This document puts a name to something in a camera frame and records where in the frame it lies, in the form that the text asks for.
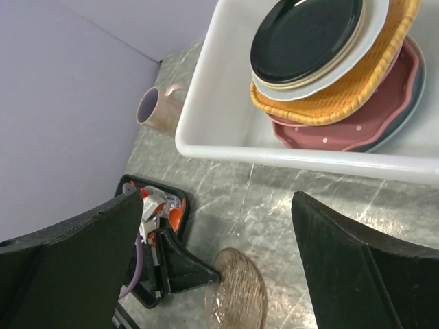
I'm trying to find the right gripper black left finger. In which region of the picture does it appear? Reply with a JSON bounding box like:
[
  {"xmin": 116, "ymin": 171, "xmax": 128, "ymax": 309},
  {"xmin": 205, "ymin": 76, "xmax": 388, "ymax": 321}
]
[{"xmin": 1, "ymin": 190, "xmax": 143, "ymax": 328}]

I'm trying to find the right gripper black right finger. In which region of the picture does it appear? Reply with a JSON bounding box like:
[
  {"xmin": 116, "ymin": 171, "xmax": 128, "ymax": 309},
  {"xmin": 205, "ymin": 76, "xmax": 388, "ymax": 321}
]
[{"xmin": 292, "ymin": 191, "xmax": 438, "ymax": 328}]

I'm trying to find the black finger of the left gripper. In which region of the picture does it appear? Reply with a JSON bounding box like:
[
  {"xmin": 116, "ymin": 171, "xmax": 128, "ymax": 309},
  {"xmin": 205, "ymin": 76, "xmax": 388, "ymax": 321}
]
[{"xmin": 159, "ymin": 228, "xmax": 221, "ymax": 294}]

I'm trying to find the beige and blue plate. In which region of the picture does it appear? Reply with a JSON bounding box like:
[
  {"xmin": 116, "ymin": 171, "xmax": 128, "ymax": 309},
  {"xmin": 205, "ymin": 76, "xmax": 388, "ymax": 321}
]
[{"xmin": 351, "ymin": 36, "xmax": 426, "ymax": 153}]

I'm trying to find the pink polka dot plate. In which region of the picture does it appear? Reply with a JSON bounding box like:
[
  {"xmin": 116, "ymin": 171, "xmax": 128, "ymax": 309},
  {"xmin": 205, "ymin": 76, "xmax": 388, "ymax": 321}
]
[{"xmin": 265, "ymin": 37, "xmax": 422, "ymax": 152}]

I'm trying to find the glossy black plate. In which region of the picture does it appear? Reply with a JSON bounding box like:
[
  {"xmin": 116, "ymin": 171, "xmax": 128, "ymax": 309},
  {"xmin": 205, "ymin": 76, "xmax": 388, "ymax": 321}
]
[{"xmin": 249, "ymin": 0, "xmax": 364, "ymax": 83}]

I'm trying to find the woven bamboo plate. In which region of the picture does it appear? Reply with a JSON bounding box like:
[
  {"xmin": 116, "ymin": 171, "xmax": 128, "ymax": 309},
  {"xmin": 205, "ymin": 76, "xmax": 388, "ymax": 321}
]
[{"xmin": 250, "ymin": 0, "xmax": 420, "ymax": 126}]

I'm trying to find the white ceramic bowl plate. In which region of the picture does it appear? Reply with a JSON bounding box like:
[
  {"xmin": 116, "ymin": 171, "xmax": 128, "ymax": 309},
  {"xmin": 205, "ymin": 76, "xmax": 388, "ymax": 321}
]
[{"xmin": 252, "ymin": 0, "xmax": 390, "ymax": 101}]

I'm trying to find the white plastic bin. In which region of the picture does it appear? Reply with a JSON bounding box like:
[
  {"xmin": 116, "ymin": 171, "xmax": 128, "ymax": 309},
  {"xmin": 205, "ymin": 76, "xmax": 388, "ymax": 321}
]
[{"xmin": 176, "ymin": 1, "xmax": 438, "ymax": 185}]

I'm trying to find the black serving tray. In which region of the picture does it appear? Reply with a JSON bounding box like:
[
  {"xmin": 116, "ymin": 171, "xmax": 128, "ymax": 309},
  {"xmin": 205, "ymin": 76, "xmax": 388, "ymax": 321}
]
[{"xmin": 115, "ymin": 174, "xmax": 195, "ymax": 309}]

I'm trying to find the orange plastic spoon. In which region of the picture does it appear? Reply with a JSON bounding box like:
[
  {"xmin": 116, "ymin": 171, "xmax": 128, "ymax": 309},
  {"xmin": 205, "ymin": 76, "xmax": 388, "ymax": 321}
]
[{"xmin": 168, "ymin": 199, "xmax": 186, "ymax": 233}]

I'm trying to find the clear small glass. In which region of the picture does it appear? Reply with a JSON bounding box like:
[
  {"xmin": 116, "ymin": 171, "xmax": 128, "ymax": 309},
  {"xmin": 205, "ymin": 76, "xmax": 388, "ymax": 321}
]
[{"xmin": 158, "ymin": 192, "xmax": 182, "ymax": 217}]

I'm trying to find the beige ceramic mug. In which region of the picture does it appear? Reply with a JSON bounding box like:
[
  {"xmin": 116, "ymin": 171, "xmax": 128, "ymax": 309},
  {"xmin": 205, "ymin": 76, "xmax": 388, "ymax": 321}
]
[{"xmin": 136, "ymin": 84, "xmax": 188, "ymax": 138}]

